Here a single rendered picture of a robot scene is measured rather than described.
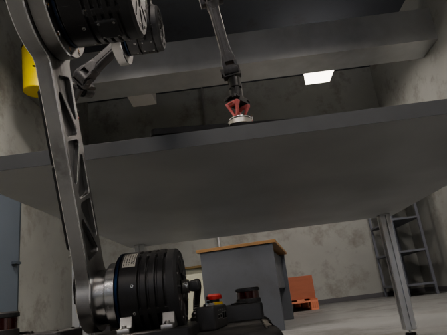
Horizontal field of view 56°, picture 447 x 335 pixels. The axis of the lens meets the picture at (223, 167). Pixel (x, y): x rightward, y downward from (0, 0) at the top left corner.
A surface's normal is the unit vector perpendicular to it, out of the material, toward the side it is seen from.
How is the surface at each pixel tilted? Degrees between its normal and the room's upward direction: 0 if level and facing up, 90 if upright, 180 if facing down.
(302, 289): 90
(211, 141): 90
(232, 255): 90
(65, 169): 115
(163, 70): 90
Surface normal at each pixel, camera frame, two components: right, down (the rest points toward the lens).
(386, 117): -0.05, -0.29
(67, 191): 0.00, 0.14
